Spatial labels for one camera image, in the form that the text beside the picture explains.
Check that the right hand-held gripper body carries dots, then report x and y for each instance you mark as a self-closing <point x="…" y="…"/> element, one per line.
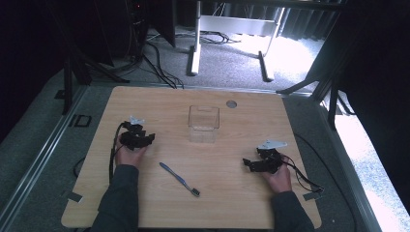
<point x="270" y="158"/>

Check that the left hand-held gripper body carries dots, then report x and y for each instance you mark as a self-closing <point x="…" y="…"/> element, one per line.
<point x="132" y="139"/>

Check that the blue toothbrush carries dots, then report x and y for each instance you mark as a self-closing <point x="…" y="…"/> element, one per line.
<point x="179" y="178"/>

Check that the clear plastic container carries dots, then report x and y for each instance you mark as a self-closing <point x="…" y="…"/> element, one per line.
<point x="203" y="123"/>

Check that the person's left hand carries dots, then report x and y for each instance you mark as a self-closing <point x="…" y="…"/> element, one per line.
<point x="129" y="156"/>

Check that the person's right hand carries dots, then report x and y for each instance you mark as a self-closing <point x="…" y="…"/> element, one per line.
<point x="279" y="180"/>

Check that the grey tape strip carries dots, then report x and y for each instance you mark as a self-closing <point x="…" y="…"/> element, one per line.
<point x="71" y="196"/>
<point x="312" y="196"/>

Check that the round grey table grommet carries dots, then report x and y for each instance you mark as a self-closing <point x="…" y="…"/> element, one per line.
<point x="231" y="104"/>

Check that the black metal stand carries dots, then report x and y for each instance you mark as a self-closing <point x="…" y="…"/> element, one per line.
<point x="67" y="83"/>
<point x="332" y="87"/>

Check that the black computer tower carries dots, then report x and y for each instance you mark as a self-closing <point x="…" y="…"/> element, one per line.
<point x="136" y="19"/>

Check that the dark curtain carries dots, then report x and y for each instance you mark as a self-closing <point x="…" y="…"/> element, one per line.
<point x="303" y="22"/>

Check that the black floor bracket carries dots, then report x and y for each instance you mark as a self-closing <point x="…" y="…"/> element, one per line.
<point x="80" y="120"/>

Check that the grey metal floor rail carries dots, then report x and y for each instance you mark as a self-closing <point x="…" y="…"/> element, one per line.
<point x="349" y="180"/>
<point x="38" y="154"/>

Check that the white desk frame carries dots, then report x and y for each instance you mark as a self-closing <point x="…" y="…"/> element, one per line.
<point x="237" y="25"/>

